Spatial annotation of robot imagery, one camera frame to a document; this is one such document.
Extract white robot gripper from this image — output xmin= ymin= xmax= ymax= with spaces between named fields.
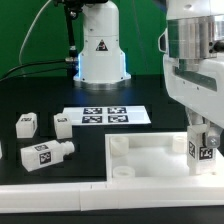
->
xmin=163 ymin=54 xmax=224 ymax=148

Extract white square table top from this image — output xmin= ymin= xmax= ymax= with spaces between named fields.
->
xmin=105 ymin=132 xmax=224 ymax=186

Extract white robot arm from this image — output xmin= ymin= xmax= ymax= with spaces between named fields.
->
xmin=74 ymin=0 xmax=224 ymax=147

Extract white sheet with tags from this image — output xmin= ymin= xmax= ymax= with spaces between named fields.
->
xmin=63 ymin=106 xmax=151 ymax=126

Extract white front fence bar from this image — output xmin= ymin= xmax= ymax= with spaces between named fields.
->
xmin=0 ymin=176 xmax=224 ymax=213

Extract white block at left edge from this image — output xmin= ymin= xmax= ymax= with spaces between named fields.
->
xmin=0 ymin=141 xmax=2 ymax=159

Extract black camera stand pole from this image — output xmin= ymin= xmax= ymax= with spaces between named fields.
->
xmin=53 ymin=0 xmax=84 ymax=78

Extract black cables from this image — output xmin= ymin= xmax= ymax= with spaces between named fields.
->
xmin=0 ymin=59 xmax=75 ymax=83

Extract grey cable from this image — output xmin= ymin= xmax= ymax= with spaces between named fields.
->
xmin=18 ymin=0 xmax=54 ymax=66

